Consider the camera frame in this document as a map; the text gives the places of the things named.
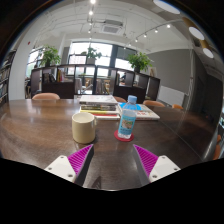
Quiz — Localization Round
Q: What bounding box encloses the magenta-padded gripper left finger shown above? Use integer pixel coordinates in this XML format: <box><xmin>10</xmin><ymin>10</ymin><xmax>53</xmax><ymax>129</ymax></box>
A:
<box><xmin>44</xmin><ymin>143</ymin><xmax>95</xmax><ymax>188</ymax></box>

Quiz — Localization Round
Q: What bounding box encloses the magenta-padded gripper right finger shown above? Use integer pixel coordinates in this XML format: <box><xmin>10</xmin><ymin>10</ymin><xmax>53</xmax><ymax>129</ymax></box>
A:
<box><xmin>132</xmin><ymin>144</ymin><xmax>182</xmax><ymax>187</ymax></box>

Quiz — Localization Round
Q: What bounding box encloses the clear blue-capped water bottle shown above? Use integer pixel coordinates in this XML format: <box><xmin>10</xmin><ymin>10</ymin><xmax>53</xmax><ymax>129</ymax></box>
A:
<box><xmin>117</xmin><ymin>94</ymin><xmax>138</xmax><ymax>140</ymax></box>

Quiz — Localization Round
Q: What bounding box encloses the cream ceramic mug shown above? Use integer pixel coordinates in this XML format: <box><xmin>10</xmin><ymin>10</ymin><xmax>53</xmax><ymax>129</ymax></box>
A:
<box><xmin>71</xmin><ymin>111</ymin><xmax>98</xmax><ymax>145</ymax></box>

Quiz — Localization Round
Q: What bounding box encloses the white book with blue patch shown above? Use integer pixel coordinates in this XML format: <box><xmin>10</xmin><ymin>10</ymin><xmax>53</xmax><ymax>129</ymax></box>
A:
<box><xmin>116</xmin><ymin>102</ymin><xmax>161</xmax><ymax>121</ymax></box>

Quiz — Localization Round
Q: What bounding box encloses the dark-spine thick book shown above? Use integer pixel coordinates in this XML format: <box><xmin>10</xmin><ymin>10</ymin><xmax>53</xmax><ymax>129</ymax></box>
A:
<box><xmin>79</xmin><ymin>103</ymin><xmax>118</xmax><ymax>112</ymax></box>

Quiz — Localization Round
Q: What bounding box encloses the group of tan chairs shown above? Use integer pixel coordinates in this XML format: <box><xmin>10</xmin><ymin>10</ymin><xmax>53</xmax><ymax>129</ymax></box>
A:
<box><xmin>31</xmin><ymin>92</ymin><xmax>223</xmax><ymax>161</ymax></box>

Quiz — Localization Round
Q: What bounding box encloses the pale grey cover book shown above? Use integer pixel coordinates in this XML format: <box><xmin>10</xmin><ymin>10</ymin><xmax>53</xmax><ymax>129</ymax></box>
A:
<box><xmin>79</xmin><ymin>94</ymin><xmax>119</xmax><ymax>106</ymax></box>

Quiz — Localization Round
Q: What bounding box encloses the dark low shelf unit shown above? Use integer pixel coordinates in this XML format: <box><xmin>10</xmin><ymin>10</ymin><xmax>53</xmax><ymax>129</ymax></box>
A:
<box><xmin>29</xmin><ymin>63</ymin><xmax>162</xmax><ymax>102</ymax></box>

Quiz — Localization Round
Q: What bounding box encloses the tall dark bookshelf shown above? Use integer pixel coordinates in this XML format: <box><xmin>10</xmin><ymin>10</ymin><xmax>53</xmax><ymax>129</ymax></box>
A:
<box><xmin>0</xmin><ymin>49</ymin><xmax>17</xmax><ymax>108</ymax></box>

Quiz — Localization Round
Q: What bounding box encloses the tall leafy potted plant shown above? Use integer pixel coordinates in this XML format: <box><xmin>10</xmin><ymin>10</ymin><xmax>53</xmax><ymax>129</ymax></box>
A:
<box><xmin>126</xmin><ymin>51</ymin><xmax>154</xmax><ymax>74</ymax></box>

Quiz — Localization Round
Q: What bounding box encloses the bushy wide potted plant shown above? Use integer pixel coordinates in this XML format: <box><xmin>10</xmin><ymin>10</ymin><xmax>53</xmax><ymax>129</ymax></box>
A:
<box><xmin>39</xmin><ymin>45</ymin><xmax>62</xmax><ymax>68</ymax></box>

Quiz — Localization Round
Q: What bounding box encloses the small white-potted plant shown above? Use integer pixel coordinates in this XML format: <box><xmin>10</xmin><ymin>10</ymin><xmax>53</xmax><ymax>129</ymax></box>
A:
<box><xmin>85</xmin><ymin>46</ymin><xmax>103</xmax><ymax>66</ymax></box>

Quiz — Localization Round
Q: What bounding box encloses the group of round ceiling lights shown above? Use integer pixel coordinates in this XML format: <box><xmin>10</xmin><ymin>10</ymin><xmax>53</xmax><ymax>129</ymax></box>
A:
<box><xmin>152</xmin><ymin>0</ymin><xmax>215</xmax><ymax>60</ymax></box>

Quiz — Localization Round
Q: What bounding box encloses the ceiling air conditioner unit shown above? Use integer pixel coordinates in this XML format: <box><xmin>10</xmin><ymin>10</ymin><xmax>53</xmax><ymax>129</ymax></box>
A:
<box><xmin>100</xmin><ymin>19</ymin><xmax>124</xmax><ymax>35</ymax></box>

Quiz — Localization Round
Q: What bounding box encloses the group of track spotlights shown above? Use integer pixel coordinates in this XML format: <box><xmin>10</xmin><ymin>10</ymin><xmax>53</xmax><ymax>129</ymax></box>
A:
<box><xmin>87</xmin><ymin>0</ymin><xmax>173</xmax><ymax>44</ymax></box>

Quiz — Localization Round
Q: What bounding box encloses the white wall panel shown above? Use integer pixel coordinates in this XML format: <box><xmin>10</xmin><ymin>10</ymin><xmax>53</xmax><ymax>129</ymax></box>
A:
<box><xmin>157</xmin><ymin>85</ymin><xmax>186</xmax><ymax>107</ymax></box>

